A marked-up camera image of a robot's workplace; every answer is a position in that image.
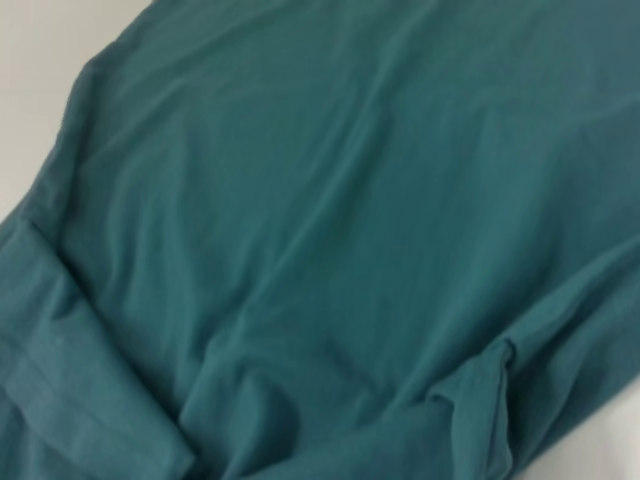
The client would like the teal blue shirt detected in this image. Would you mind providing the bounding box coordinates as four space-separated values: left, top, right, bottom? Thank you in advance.
0 0 640 480

